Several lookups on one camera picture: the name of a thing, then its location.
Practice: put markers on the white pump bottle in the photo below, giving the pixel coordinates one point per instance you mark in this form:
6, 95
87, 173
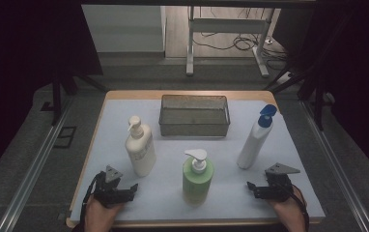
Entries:
140, 151

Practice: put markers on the white metal desk frame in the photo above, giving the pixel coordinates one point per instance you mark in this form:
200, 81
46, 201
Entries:
227, 25

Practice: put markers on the black metal stand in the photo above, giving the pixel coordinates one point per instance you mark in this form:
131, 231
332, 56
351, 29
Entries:
318, 106
56, 103

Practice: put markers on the pale blue table mat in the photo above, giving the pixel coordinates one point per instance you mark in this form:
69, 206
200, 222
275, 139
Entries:
169, 161

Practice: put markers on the black curtain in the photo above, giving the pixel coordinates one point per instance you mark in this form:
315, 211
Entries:
12, 64
366, 80

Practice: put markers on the aluminium floor rail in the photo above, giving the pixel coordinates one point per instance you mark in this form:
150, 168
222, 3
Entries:
337, 170
28, 180

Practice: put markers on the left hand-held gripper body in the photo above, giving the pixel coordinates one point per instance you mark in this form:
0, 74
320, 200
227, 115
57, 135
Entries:
108, 193

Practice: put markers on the person's right hand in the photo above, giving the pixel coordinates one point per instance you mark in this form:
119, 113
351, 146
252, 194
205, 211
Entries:
290, 216

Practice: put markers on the white bottle with blue cap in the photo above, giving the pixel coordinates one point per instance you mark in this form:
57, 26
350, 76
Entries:
253, 145

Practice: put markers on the grey mesh basket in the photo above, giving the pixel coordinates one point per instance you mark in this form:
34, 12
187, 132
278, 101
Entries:
192, 129

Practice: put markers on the green pump bottle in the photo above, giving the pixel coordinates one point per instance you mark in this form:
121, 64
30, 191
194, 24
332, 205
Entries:
197, 183

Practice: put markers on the white cabinet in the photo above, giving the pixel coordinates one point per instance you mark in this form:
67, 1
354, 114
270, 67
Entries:
124, 29

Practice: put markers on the black overhead bar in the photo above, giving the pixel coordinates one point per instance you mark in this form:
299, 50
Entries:
198, 3

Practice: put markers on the black floor plate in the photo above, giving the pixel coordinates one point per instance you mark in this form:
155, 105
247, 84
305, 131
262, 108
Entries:
47, 107

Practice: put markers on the person's left hand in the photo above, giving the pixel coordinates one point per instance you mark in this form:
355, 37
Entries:
97, 216

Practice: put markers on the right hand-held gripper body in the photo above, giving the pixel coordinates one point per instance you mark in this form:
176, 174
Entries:
279, 190

